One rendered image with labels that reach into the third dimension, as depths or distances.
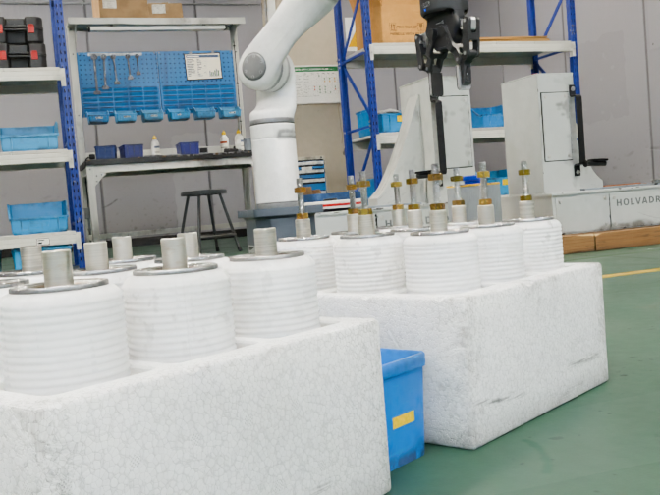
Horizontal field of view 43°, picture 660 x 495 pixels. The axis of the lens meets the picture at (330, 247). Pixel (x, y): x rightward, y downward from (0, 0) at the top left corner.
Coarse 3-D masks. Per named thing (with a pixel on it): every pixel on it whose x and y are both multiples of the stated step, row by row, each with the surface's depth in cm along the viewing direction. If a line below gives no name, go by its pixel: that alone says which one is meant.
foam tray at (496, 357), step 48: (528, 288) 109; (576, 288) 119; (384, 336) 105; (432, 336) 100; (480, 336) 100; (528, 336) 109; (576, 336) 119; (432, 384) 101; (480, 384) 99; (528, 384) 108; (576, 384) 119; (432, 432) 102; (480, 432) 99
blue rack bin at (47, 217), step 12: (24, 204) 589; (36, 204) 592; (48, 204) 594; (60, 204) 597; (12, 216) 586; (24, 216) 588; (36, 216) 591; (48, 216) 548; (60, 216) 551; (12, 228) 543; (24, 228) 545; (36, 228) 547; (48, 228) 550; (60, 228) 553
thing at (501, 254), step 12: (492, 228) 112; (504, 228) 112; (516, 228) 113; (480, 240) 112; (492, 240) 112; (504, 240) 112; (516, 240) 113; (480, 252) 112; (492, 252) 112; (504, 252) 112; (516, 252) 113; (480, 264) 112; (492, 264) 112; (504, 264) 112; (516, 264) 113; (480, 276) 113; (492, 276) 112; (504, 276) 112; (516, 276) 113
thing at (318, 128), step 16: (304, 32) 759; (320, 32) 764; (304, 48) 759; (320, 48) 764; (336, 48) 770; (304, 64) 760; (320, 64) 765; (336, 64) 770; (304, 112) 761; (320, 112) 766; (336, 112) 771; (304, 128) 761; (320, 128) 766; (336, 128) 771; (304, 144) 761; (320, 144) 766; (336, 144) 772; (336, 160) 772; (336, 176) 772
